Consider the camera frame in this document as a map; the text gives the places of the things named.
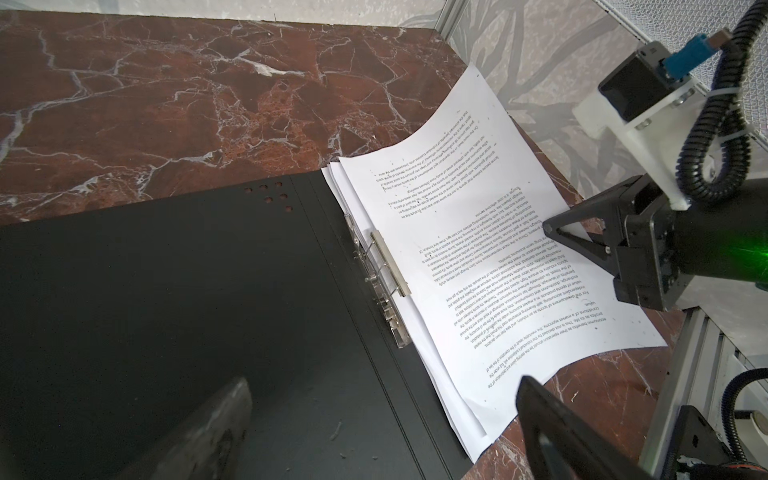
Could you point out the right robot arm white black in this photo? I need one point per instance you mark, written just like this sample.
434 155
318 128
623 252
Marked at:
694 211

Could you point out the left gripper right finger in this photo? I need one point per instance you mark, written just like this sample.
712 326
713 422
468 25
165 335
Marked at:
560 445

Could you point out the paper sheet back top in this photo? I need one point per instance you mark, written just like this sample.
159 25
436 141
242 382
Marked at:
460 205

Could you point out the white wire mesh basket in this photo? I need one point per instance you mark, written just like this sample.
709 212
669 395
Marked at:
674 22

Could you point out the paper sheet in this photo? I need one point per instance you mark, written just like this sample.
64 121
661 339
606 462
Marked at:
460 205
400 312

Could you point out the blue folder black inside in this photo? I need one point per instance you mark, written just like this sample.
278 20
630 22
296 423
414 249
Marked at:
118 324

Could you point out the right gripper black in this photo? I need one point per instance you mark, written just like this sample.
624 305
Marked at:
654 252

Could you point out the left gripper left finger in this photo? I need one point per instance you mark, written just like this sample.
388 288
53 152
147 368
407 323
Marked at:
205 445

